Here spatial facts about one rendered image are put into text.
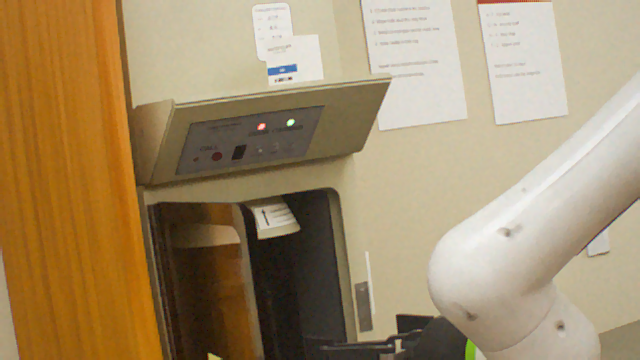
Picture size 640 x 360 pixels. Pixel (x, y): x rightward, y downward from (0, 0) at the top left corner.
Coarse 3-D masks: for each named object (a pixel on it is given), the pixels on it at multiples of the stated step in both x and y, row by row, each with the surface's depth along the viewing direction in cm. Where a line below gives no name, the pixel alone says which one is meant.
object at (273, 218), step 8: (248, 200) 173; (256, 200) 174; (264, 200) 174; (272, 200) 176; (280, 200) 177; (256, 208) 173; (264, 208) 174; (272, 208) 175; (280, 208) 176; (288, 208) 179; (256, 216) 173; (264, 216) 173; (272, 216) 174; (280, 216) 175; (288, 216) 177; (264, 224) 173; (272, 224) 173; (280, 224) 174; (288, 224) 176; (296, 224) 178; (264, 232) 172; (272, 232) 173; (280, 232) 174; (288, 232) 175
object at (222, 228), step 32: (160, 224) 158; (192, 224) 147; (224, 224) 138; (192, 256) 149; (224, 256) 139; (192, 288) 151; (224, 288) 141; (256, 288) 133; (192, 320) 153; (224, 320) 142; (256, 320) 134; (192, 352) 155; (224, 352) 144; (256, 352) 135
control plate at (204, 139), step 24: (216, 120) 157; (240, 120) 159; (264, 120) 161; (312, 120) 166; (192, 144) 157; (216, 144) 160; (240, 144) 162; (264, 144) 164; (192, 168) 161; (216, 168) 163
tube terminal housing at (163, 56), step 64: (128, 0) 160; (192, 0) 165; (256, 0) 171; (320, 0) 176; (128, 64) 160; (192, 64) 165; (256, 64) 170; (128, 128) 162; (192, 192) 165; (256, 192) 170
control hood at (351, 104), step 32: (192, 96) 153; (224, 96) 155; (256, 96) 157; (288, 96) 160; (320, 96) 163; (352, 96) 166; (384, 96) 170; (160, 128) 154; (320, 128) 168; (352, 128) 171; (160, 160) 157; (288, 160) 169
